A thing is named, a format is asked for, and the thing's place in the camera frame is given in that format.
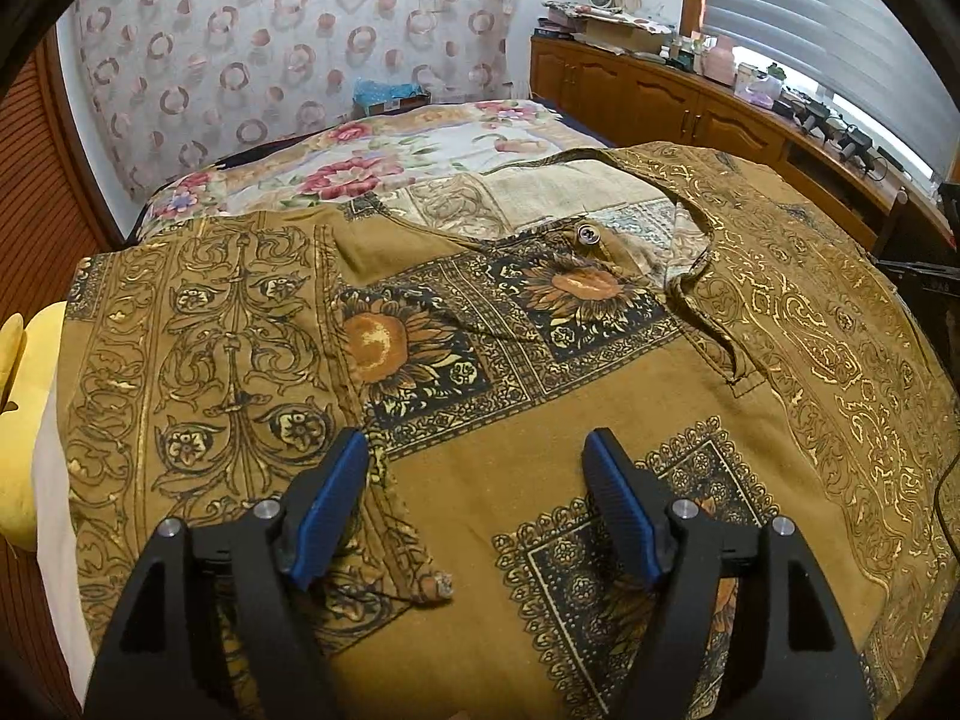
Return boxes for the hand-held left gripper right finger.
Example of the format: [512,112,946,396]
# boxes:
[581,427,875,720]

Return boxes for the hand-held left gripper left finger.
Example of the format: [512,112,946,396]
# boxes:
[84,427,372,720]

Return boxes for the brown patterned shirt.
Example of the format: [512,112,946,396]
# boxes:
[56,141,960,720]

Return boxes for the beige pillow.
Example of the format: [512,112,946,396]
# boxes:
[34,390,98,698]

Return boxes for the floral blanket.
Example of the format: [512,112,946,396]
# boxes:
[139,99,623,241]

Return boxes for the wooden louvered wardrobe door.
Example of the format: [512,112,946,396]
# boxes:
[0,52,128,720]

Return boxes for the teal packet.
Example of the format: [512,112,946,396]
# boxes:
[352,77,432,117]

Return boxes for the wooden cabinet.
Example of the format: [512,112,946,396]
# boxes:
[529,36,953,256]

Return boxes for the black devices on cabinet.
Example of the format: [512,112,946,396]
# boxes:
[772,90,901,173]

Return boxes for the circle-print sheer curtain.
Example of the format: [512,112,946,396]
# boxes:
[75,0,526,200]

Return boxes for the pink container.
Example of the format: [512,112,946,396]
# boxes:
[701,37,740,83]

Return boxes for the cardboard box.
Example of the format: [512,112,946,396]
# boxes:
[581,11,668,53]

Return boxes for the black cable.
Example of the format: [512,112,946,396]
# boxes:
[930,457,960,563]

